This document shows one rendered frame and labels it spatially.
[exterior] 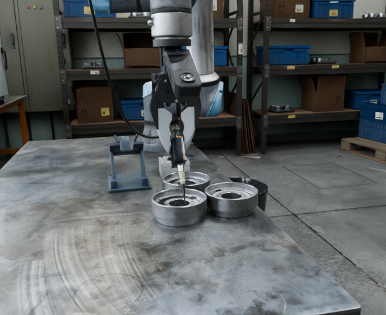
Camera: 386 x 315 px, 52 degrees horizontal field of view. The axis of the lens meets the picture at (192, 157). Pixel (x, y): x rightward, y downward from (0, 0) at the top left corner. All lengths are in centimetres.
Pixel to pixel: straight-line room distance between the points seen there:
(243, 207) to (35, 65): 399
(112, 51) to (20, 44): 97
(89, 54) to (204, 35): 361
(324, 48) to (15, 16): 365
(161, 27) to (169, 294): 44
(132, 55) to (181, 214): 360
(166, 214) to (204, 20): 68
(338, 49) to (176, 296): 521
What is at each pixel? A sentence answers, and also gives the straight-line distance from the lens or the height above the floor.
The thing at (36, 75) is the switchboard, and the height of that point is 94.
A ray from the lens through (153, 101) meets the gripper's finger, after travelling 73.
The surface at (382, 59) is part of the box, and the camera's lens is 529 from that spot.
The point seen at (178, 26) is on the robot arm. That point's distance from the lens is 72.
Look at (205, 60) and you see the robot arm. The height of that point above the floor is 109.
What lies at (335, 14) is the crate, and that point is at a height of 155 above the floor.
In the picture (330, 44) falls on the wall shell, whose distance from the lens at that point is 554.
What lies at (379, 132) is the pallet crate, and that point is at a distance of 485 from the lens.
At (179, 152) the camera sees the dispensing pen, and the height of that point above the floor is 93.
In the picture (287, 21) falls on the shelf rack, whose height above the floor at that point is 146.
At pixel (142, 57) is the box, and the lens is 423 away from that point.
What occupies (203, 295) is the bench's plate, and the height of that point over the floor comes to 80.
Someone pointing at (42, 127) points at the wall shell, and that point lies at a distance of 487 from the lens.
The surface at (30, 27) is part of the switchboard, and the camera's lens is 459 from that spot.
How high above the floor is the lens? 110
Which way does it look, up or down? 14 degrees down
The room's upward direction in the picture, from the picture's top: 1 degrees counter-clockwise
